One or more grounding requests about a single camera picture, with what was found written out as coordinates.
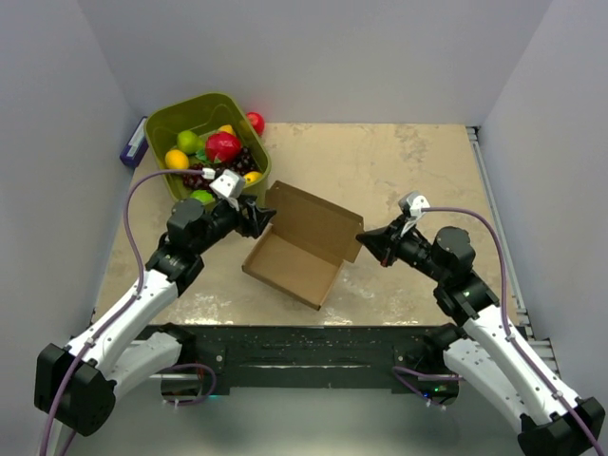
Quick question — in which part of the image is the aluminium frame rail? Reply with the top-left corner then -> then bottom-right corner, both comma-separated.
465,126 -> 559,372

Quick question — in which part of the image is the yellow lemon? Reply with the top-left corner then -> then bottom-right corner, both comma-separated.
164,149 -> 190,170
243,171 -> 263,185

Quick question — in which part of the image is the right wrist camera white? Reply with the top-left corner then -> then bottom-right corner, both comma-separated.
398,191 -> 430,238

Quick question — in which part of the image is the green plastic bin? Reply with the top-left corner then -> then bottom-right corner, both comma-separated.
144,92 -> 272,204

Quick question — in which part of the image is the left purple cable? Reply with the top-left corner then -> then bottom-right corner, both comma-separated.
36,166 -> 216,456

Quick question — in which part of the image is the dark purple grape bunch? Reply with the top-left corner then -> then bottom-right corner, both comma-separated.
181,147 -> 260,191

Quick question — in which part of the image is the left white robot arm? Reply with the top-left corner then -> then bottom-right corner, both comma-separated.
34,195 -> 276,436

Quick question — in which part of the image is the red apple outside bin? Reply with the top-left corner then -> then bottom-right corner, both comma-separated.
246,111 -> 266,136

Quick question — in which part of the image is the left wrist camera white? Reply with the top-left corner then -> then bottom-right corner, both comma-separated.
210,169 -> 246,210

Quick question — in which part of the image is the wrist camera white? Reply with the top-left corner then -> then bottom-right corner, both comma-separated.
398,191 -> 430,238
210,169 -> 246,210

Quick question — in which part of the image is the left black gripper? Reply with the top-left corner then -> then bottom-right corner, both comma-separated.
193,194 -> 276,256

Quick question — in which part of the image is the green pear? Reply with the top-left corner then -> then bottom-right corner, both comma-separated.
177,130 -> 204,156

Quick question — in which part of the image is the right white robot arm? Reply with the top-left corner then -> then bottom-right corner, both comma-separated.
356,224 -> 606,455

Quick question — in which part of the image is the yellow lemon right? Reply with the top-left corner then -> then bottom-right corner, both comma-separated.
243,171 -> 263,185

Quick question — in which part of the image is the red pomegranate in bin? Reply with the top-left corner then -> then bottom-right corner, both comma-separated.
204,132 -> 241,162

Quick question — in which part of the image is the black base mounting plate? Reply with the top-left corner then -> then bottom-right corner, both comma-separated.
136,324 -> 460,405

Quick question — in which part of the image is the yellow fruit at back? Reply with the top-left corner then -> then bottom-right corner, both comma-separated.
218,124 -> 236,136

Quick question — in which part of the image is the blue white small box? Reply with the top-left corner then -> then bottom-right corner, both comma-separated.
120,117 -> 148,169

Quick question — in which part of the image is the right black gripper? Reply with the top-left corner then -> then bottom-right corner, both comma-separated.
356,214 -> 448,283

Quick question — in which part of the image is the green fruit front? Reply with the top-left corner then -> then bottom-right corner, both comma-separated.
189,190 -> 216,205

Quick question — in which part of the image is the brown cardboard box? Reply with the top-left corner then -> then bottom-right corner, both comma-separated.
242,180 -> 364,311

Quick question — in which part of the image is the yellow lemon left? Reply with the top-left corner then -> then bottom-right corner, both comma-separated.
164,149 -> 190,170

